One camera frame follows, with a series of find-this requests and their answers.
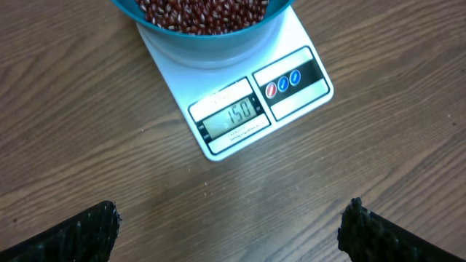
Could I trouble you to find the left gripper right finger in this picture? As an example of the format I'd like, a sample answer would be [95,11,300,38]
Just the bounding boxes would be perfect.
[337,197,465,262]

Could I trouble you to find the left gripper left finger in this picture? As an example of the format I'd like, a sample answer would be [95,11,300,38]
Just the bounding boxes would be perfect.
[1,201,120,262]

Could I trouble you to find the white digital kitchen scale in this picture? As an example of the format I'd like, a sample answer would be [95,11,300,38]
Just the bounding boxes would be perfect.
[138,7,334,161]

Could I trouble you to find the blue bowl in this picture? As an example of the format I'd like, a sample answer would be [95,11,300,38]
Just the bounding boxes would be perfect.
[112,0,293,52]

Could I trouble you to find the red beans in bowl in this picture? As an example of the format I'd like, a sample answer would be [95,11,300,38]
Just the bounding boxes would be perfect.
[135,0,269,35]

